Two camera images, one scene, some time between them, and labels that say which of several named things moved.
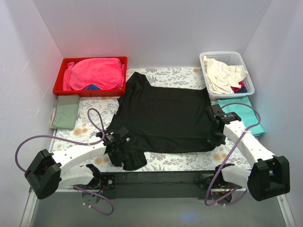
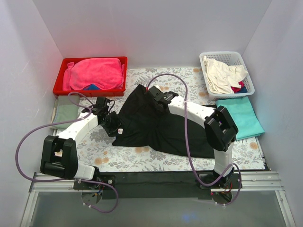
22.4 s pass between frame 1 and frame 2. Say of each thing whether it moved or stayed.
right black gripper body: moved
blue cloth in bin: stayed
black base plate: stayed
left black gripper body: moved
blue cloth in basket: stayed
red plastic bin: stayed
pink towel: stayed
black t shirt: moved
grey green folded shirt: stayed
